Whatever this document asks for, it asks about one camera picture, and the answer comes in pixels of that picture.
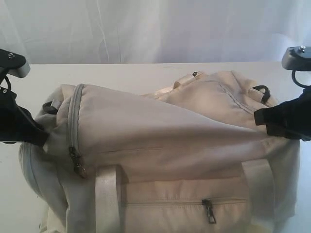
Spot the white backdrop curtain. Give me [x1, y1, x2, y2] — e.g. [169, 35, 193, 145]
[0, 0, 311, 64]

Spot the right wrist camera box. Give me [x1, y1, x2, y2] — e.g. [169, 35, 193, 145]
[281, 46, 311, 71]

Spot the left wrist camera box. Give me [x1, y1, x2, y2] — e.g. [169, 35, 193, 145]
[0, 49, 31, 78]

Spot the beige duffel bag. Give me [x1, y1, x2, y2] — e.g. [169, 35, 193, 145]
[19, 71, 300, 233]

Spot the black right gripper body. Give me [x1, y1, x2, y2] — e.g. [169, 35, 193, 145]
[290, 88, 311, 141]

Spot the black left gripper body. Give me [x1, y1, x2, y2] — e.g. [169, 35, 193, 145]
[0, 87, 31, 143]

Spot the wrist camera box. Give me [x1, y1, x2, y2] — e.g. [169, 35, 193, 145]
[0, 49, 31, 78]
[281, 46, 311, 71]

